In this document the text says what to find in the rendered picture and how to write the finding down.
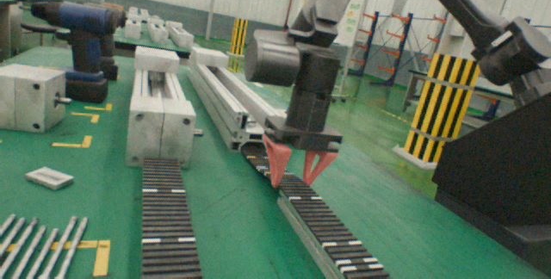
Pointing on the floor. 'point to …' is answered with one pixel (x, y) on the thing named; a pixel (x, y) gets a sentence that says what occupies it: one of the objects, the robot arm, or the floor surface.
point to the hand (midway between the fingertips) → (290, 182)
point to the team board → (348, 27)
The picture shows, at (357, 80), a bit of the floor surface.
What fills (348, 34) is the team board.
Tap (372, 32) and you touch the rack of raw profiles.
